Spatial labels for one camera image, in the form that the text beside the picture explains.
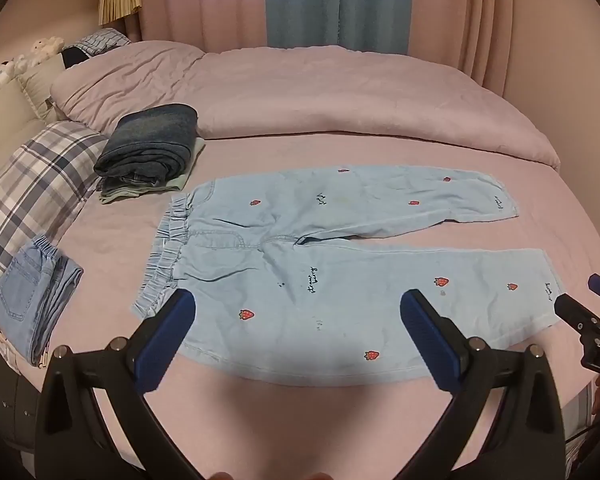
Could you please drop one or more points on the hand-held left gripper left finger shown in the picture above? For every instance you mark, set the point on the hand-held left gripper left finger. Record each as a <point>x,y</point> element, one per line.
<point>166,340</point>

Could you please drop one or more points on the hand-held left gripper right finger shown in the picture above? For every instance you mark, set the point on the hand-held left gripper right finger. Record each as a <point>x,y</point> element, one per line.
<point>427,340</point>

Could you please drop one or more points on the light blue strawberry pants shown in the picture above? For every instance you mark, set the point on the light blue strawberry pants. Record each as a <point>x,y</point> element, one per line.
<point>300,270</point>

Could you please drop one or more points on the folded blue denim pants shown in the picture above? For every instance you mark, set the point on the folded blue denim pants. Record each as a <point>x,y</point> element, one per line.
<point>27,300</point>

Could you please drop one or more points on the pink bed sheet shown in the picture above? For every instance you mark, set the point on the pink bed sheet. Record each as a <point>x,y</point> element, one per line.
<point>280,420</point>

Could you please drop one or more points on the folded pale green garment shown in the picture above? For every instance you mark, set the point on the folded pale green garment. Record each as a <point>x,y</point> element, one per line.
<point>192,160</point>

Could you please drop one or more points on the folded dark denim jeans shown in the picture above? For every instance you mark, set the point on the folded dark denim jeans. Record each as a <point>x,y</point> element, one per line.
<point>150,145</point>

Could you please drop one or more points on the large plaid pillow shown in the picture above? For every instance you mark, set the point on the large plaid pillow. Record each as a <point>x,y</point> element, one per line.
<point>40,180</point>

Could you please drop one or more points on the pink duvet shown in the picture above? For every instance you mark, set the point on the pink duvet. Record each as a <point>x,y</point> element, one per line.
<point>355,95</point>

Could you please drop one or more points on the cream cushion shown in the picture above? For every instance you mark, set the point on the cream cushion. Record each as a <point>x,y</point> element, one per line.
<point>37,85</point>

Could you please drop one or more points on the dark navy cushion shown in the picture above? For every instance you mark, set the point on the dark navy cushion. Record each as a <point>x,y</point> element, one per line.
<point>77,56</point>

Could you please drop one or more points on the pink curtain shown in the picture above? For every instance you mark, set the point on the pink curtain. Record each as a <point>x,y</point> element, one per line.
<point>200,2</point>
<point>465,15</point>

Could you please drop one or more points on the small plaid pillow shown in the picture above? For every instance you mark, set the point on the small plaid pillow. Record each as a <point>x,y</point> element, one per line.
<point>102,40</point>

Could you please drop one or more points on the black and white plush toy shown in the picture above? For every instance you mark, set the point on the black and white plush toy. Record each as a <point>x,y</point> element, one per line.
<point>0,77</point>

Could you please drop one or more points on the blue curtain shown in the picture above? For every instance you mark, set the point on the blue curtain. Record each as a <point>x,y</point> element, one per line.
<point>335,5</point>

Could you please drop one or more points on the grey tufted bed frame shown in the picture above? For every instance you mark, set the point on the grey tufted bed frame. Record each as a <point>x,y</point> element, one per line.
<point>7,405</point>

